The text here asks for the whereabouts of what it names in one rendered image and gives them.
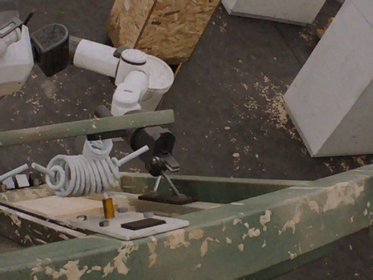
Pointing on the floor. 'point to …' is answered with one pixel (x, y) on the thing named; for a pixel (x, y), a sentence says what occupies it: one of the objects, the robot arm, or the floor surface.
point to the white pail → (157, 83)
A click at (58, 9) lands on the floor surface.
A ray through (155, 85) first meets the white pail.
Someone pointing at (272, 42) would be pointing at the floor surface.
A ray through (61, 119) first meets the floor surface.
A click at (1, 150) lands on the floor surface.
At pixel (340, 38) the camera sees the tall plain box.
